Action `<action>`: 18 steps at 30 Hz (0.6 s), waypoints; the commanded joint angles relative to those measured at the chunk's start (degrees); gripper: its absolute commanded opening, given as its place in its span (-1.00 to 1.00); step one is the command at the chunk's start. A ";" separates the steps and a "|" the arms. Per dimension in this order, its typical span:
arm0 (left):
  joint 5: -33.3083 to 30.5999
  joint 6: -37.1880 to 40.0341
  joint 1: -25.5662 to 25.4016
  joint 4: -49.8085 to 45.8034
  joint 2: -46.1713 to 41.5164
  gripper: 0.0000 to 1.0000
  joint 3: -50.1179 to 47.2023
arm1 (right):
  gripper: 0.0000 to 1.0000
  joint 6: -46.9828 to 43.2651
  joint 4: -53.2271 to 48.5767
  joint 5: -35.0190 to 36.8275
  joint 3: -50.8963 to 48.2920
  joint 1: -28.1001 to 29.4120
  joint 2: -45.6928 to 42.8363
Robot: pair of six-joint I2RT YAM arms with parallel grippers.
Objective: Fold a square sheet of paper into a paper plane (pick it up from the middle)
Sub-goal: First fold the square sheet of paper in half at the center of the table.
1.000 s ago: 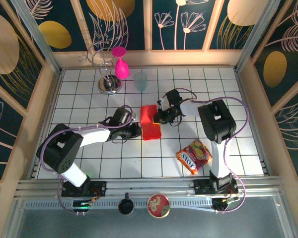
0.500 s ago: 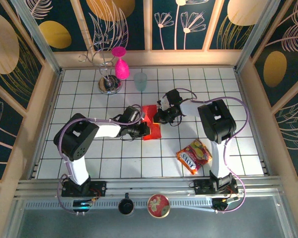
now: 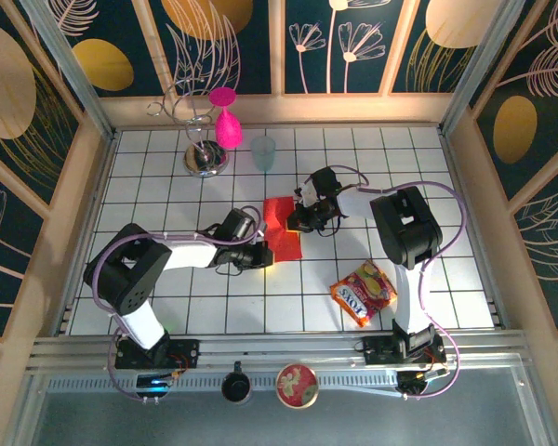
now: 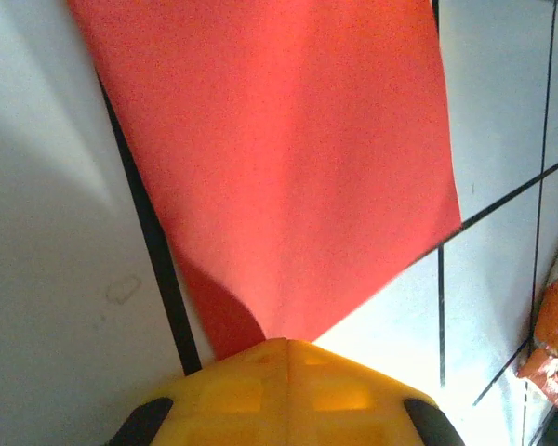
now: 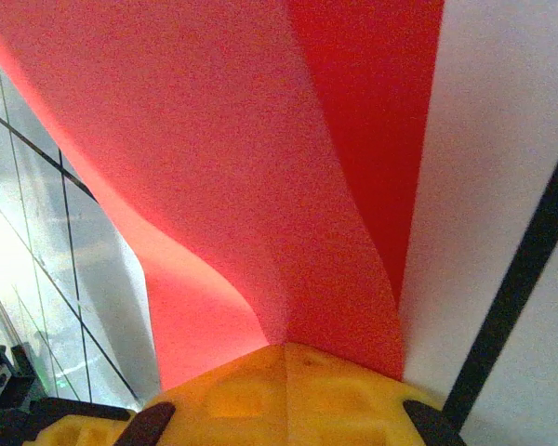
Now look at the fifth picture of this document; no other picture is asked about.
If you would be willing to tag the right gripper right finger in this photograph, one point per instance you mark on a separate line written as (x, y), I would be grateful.
(353, 409)

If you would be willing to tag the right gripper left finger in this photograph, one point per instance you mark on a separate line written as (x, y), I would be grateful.
(214, 409)

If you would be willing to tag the red cloth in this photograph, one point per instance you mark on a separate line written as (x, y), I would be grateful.
(214, 139)

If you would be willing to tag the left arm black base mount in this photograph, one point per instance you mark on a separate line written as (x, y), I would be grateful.
(9, 390)

